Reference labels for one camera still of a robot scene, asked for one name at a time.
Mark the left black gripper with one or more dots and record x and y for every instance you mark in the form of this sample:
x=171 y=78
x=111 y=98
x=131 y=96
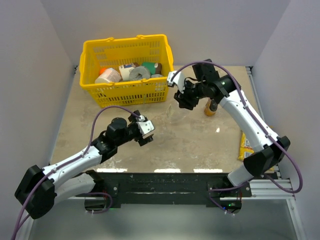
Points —
x=133 y=119

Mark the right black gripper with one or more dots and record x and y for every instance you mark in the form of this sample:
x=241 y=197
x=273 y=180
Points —
x=183 y=100

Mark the clear plastic bottle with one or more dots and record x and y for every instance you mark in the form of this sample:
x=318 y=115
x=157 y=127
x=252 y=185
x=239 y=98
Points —
x=175 y=114

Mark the orange drink bottle blue label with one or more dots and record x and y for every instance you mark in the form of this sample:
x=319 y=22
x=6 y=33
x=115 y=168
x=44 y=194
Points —
x=210 y=107

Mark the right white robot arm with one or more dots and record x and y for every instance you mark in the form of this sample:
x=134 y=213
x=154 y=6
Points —
x=269 y=148

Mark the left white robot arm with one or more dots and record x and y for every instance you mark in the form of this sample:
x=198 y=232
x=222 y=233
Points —
x=42 y=188

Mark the white bottle orange cap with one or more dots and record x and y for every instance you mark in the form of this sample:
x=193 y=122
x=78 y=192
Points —
x=108 y=75

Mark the brown packet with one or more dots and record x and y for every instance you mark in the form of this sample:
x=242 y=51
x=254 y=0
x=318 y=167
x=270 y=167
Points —
x=157 y=68

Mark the green packet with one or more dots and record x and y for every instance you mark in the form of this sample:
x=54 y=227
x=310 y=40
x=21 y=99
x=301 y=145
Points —
x=151 y=66

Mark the grey tape roll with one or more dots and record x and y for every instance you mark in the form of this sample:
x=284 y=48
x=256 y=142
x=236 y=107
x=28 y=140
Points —
x=139 y=73

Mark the yellow plastic shopping basket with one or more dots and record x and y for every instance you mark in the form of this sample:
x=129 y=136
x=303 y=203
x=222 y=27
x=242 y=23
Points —
x=113 y=53

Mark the white labelled carton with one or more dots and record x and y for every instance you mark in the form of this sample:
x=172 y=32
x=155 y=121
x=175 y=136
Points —
x=126 y=69

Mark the yellow snack bag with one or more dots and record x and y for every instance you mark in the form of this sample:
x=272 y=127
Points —
x=245 y=149

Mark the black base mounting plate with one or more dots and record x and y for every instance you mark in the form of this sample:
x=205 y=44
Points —
x=116 y=189

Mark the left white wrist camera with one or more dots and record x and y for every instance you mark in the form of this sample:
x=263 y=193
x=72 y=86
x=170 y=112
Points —
x=145 y=126

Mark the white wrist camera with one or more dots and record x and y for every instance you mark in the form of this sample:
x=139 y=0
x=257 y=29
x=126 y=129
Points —
x=177 y=79
x=145 y=126

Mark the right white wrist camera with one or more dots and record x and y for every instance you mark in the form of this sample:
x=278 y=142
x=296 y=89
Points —
x=177 y=79

